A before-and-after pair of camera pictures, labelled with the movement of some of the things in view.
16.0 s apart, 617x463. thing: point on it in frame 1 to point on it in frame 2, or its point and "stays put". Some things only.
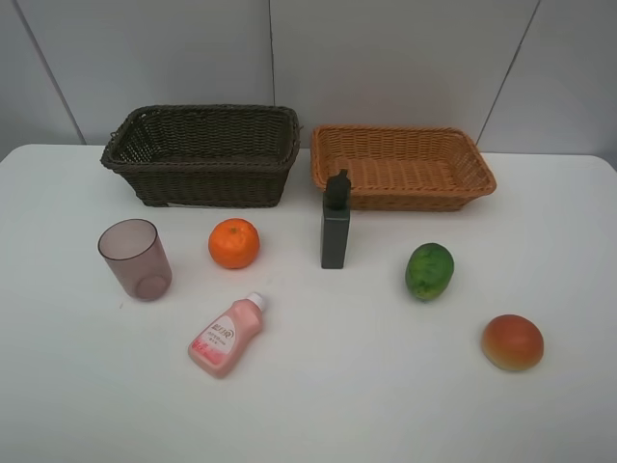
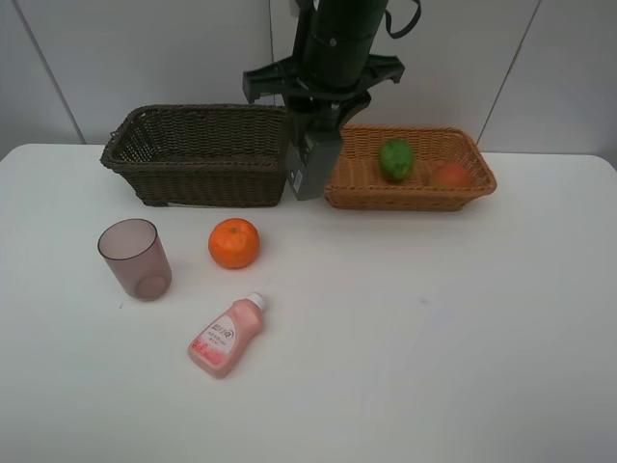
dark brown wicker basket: x=206 y=155 stays put
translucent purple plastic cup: x=135 y=254 stays put
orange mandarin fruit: x=233 y=242 stays put
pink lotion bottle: x=226 y=334 stays put
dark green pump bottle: x=335 y=219 to x=311 y=154
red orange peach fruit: x=512 y=342 to x=451 y=176
